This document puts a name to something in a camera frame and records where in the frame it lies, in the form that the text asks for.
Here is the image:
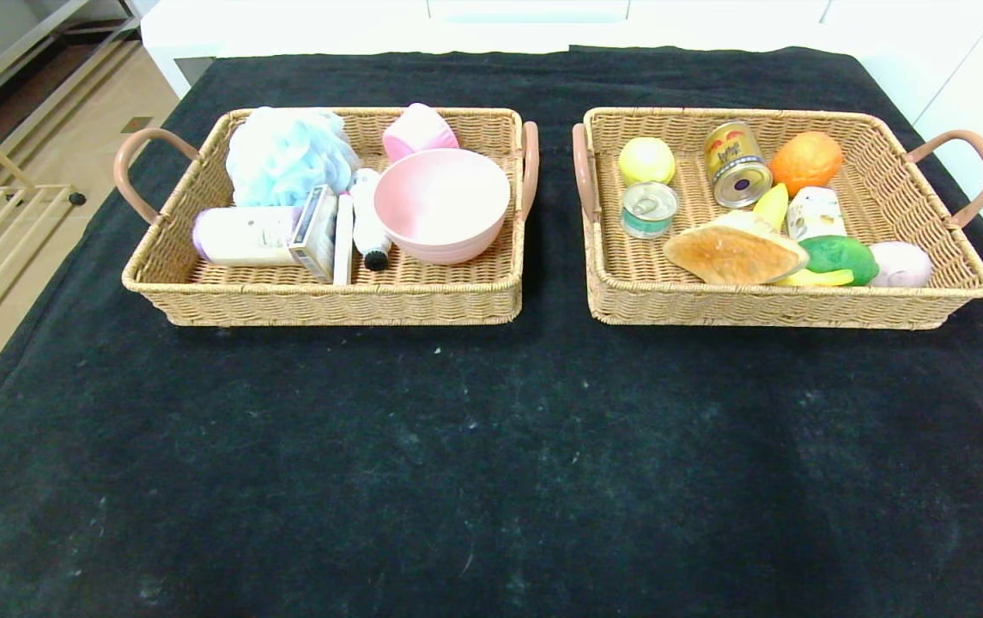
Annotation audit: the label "gold red drink can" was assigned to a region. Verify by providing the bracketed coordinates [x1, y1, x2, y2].
[704, 121, 774, 209]

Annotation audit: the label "white marker pink ends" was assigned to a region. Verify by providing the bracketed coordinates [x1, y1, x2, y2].
[333, 193, 355, 287]

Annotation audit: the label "wicker basket with handles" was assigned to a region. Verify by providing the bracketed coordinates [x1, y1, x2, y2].
[113, 107, 540, 328]
[573, 107, 983, 331]

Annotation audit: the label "green toy mango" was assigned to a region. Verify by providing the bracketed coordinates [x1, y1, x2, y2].
[800, 235, 880, 287]

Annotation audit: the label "yellow toy lemon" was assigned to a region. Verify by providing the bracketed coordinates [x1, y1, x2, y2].
[618, 137, 677, 185]

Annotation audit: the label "pink plastic bowl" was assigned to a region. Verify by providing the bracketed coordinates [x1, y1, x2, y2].
[373, 148, 512, 265]

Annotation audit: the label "blue mesh bath pouf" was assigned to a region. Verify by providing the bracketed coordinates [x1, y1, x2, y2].
[226, 107, 361, 209]

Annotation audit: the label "playing card box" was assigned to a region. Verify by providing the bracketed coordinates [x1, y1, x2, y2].
[289, 185, 340, 282]

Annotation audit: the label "white side table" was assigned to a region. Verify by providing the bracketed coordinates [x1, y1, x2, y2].
[141, 0, 239, 100]

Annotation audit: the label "pink plastic scoop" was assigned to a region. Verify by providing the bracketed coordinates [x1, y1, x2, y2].
[382, 103, 460, 161]

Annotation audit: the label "small green label tin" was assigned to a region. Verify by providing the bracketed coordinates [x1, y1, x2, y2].
[622, 181, 681, 240]

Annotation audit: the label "yellow toy banana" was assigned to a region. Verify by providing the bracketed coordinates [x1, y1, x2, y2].
[753, 184, 857, 288]

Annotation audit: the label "pale pink toy bun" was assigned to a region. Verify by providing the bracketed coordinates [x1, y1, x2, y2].
[869, 242, 934, 289]

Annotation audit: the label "wooden wheeled rack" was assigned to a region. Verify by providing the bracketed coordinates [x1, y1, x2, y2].
[0, 99, 87, 360]

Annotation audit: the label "white bottle black cap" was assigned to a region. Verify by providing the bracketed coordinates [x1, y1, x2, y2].
[349, 168, 392, 272]

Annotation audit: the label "black tablecloth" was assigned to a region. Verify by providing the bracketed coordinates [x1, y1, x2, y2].
[0, 45, 983, 618]

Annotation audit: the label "toy croissant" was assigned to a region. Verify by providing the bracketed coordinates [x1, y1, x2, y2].
[663, 210, 811, 287]

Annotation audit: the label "purple lidded bag roll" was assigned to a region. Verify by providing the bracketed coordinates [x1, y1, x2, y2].
[192, 206, 303, 267]

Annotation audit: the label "small white juice carton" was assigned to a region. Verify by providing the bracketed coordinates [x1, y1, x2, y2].
[787, 186, 848, 243]

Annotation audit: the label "toy orange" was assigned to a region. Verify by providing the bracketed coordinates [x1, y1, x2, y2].
[770, 131, 844, 198]

